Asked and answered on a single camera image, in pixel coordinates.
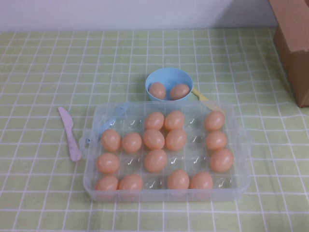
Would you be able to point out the yellow plastic toy knife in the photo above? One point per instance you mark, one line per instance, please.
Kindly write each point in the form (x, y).
(199, 94)

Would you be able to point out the pink plastic toy knife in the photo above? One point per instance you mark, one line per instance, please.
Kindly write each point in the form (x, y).
(70, 135)

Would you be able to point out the brown cardboard box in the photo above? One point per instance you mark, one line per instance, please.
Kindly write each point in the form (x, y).
(294, 29)

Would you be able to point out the tan plastic egg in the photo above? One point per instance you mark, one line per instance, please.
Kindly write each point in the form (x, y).
(153, 139)
(110, 140)
(176, 139)
(131, 142)
(179, 91)
(178, 179)
(154, 120)
(214, 120)
(201, 180)
(174, 120)
(106, 183)
(221, 160)
(156, 160)
(130, 182)
(108, 163)
(216, 140)
(157, 90)

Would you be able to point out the light blue plastic bowl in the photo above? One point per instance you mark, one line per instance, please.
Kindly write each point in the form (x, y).
(169, 75)

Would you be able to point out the clear plastic egg box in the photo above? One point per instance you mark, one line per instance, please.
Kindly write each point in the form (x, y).
(193, 195)

